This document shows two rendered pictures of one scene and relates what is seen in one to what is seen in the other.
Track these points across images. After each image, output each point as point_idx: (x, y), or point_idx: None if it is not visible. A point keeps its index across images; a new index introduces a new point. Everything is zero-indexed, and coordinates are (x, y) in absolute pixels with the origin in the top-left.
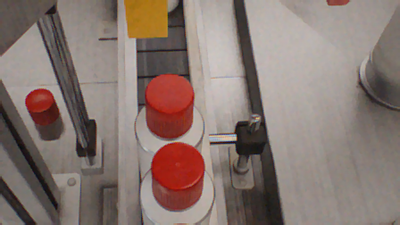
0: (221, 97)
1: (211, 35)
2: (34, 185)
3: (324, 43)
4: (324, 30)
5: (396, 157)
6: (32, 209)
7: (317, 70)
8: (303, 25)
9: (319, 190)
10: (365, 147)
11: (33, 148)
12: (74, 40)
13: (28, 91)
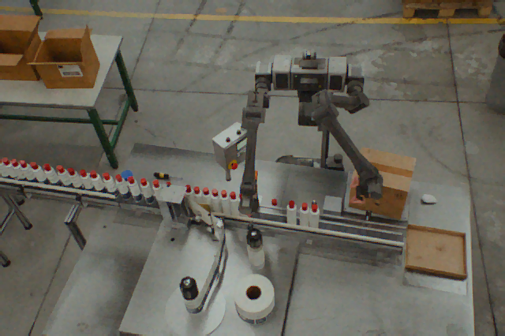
0: (268, 235)
1: (286, 237)
2: None
3: (271, 252)
4: (274, 253)
5: (240, 254)
6: None
7: (264, 248)
8: (277, 249)
9: (238, 238)
10: (244, 249)
11: None
12: None
13: (280, 201)
